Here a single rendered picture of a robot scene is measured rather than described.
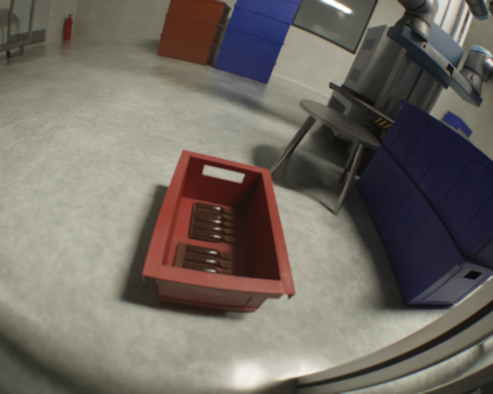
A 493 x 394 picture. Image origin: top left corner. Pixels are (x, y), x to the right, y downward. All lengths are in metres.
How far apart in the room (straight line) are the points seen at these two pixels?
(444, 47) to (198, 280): 1.52
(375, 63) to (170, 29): 2.07
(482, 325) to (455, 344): 0.03
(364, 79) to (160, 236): 1.36
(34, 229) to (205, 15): 2.42
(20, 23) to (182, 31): 2.98
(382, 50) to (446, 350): 1.44
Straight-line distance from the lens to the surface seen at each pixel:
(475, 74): 1.49
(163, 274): 0.28
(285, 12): 2.52
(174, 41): 2.69
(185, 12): 2.67
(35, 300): 0.44
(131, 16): 4.52
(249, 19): 2.48
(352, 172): 0.69
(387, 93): 1.36
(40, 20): 4.85
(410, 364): 0.25
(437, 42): 1.48
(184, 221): 0.49
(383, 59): 1.50
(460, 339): 0.22
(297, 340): 0.43
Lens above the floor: 0.37
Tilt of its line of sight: 37 degrees down
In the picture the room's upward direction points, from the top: 23 degrees clockwise
